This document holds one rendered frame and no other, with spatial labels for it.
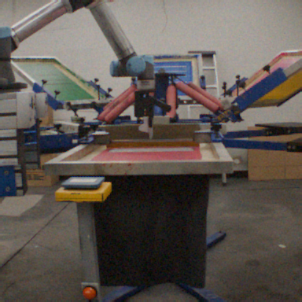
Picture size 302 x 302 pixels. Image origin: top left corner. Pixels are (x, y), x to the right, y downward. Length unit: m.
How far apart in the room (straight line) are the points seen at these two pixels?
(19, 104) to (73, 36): 5.25
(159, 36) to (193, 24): 0.50
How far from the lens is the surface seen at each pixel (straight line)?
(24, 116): 1.07
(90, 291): 1.22
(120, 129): 1.92
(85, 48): 6.23
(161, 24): 6.11
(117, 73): 1.84
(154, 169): 1.32
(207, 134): 1.88
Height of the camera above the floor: 1.19
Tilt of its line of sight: 8 degrees down
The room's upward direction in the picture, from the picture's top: 2 degrees counter-clockwise
